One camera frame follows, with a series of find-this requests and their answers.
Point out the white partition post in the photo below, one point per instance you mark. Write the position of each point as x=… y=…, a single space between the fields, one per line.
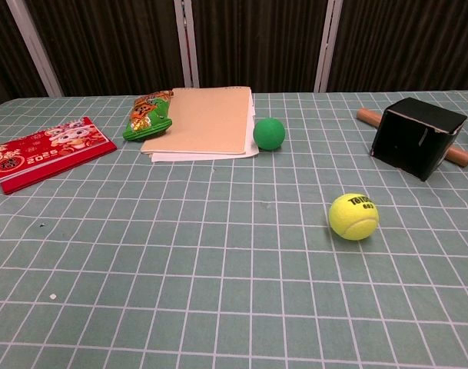
x=329 y=38
x=185 y=38
x=32 y=42

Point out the black box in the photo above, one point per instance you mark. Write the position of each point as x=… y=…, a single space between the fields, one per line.
x=410 y=142

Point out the wooden rolling pin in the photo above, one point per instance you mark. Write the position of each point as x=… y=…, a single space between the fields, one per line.
x=368 y=115

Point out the red desk calendar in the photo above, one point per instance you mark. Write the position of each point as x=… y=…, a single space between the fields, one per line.
x=45 y=153

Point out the green foam ball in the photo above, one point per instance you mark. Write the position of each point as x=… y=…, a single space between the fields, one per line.
x=269 y=133

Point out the white paper sheets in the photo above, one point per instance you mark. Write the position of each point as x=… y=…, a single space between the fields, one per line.
x=249 y=146

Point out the table with green grid cloth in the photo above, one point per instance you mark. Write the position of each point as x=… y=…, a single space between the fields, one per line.
x=180 y=250

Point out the tan manila notebook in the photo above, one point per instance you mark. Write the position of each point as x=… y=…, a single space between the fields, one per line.
x=206 y=119

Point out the yellow ball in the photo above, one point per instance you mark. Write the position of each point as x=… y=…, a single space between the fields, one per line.
x=353 y=216

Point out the green snack packet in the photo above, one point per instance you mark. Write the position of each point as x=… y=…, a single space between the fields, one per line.
x=147 y=119

